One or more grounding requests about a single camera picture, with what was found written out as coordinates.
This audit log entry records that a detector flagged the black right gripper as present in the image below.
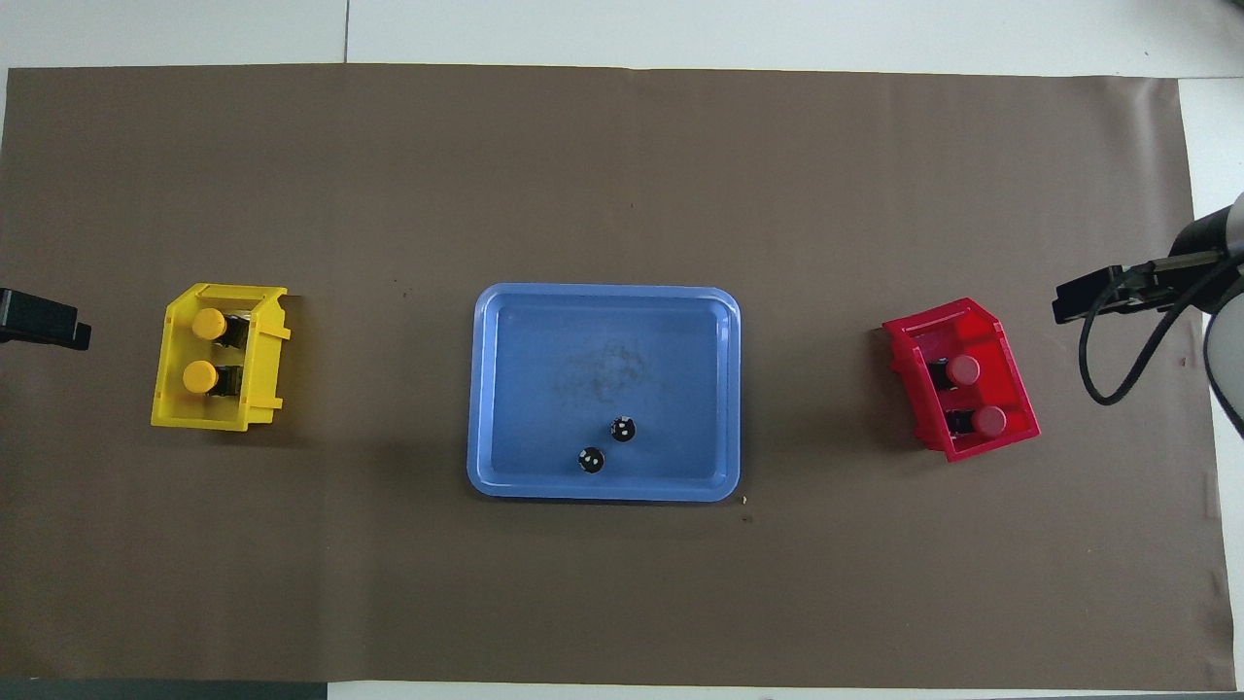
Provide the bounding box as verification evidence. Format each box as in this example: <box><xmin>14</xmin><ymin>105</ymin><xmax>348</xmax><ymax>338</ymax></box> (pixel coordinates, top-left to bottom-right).
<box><xmin>1053</xmin><ymin>250</ymin><xmax>1227</xmax><ymax>326</ymax></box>

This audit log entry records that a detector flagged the red push button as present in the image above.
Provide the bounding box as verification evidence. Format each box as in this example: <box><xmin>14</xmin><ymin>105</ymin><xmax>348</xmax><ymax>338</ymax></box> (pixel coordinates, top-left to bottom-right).
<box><xmin>926</xmin><ymin>354</ymin><xmax>983</xmax><ymax>390</ymax></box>
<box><xmin>945</xmin><ymin>404</ymin><xmax>1009</xmax><ymax>438</ymax></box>

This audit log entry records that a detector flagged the yellow push button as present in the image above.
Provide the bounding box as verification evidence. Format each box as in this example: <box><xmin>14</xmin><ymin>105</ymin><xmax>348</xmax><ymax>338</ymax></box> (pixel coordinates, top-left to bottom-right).
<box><xmin>182</xmin><ymin>360</ymin><xmax>244</xmax><ymax>398</ymax></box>
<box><xmin>190</xmin><ymin>307</ymin><xmax>254</xmax><ymax>349</ymax></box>

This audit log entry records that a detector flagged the blue plastic tray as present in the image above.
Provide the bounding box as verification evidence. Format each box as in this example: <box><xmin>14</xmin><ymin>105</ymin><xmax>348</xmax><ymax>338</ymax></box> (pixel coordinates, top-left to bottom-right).
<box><xmin>466</xmin><ymin>283</ymin><xmax>743</xmax><ymax>504</ymax></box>

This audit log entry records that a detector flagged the red plastic bin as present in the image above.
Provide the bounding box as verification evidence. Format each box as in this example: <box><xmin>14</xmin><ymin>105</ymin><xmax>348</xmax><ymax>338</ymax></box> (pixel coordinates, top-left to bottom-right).
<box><xmin>881</xmin><ymin>297</ymin><xmax>1042</xmax><ymax>464</ymax></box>

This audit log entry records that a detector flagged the yellow plastic bin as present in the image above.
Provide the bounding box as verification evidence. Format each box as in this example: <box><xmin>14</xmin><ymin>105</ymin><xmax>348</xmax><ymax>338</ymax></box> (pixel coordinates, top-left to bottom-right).
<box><xmin>151</xmin><ymin>283</ymin><xmax>292</xmax><ymax>432</ymax></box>

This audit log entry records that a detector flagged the brown paper table mat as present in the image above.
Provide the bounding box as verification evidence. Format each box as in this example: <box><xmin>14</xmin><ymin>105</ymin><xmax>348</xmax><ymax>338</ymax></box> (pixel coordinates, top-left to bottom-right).
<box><xmin>0</xmin><ymin>63</ymin><xmax>1237</xmax><ymax>691</ymax></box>

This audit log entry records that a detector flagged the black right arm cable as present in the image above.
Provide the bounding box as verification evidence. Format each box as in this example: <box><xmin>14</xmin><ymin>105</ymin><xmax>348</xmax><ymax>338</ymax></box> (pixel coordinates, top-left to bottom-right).
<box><xmin>1079</xmin><ymin>255</ymin><xmax>1244</xmax><ymax>406</ymax></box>

